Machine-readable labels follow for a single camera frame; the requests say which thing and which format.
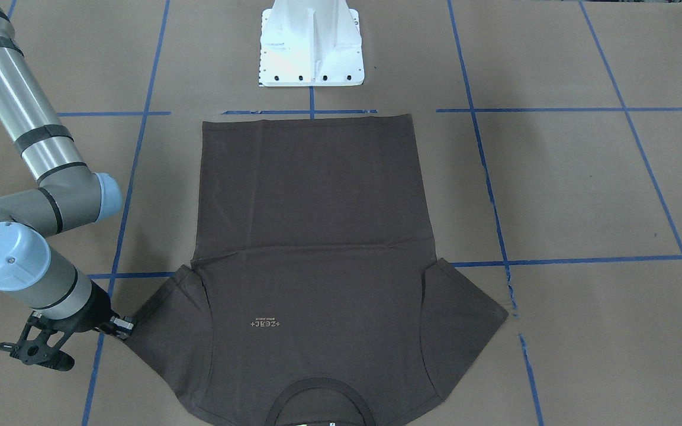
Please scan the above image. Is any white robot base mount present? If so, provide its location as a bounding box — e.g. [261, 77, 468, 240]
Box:
[258, 1, 365, 87]

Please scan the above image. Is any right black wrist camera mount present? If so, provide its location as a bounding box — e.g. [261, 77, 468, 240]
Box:
[9, 311, 75, 372]

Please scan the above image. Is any dark brown t-shirt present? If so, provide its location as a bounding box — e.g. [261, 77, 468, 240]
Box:
[127, 114, 508, 425]

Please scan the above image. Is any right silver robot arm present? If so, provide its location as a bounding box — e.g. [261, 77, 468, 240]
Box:
[0, 8, 134, 339]

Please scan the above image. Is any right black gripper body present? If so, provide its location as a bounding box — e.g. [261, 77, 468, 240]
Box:
[102, 316, 137, 340]

